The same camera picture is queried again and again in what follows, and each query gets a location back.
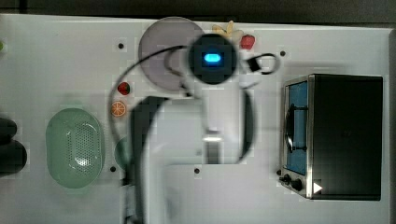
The green cup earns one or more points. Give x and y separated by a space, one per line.
122 153

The green oval strainer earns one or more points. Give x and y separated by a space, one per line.
75 148

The large red toy strawberry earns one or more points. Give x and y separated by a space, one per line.
247 42

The small toy strawberry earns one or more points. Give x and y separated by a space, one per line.
124 88

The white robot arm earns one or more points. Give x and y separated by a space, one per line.
213 124

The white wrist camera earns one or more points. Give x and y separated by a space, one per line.
254 67

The toy orange slice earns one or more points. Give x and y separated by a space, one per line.
118 109

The black toaster oven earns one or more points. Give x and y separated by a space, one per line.
332 137

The round grey plate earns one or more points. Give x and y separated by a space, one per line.
164 34

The peeled toy banana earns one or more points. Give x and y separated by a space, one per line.
228 31

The black cylinder stand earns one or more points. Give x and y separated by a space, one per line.
13 155

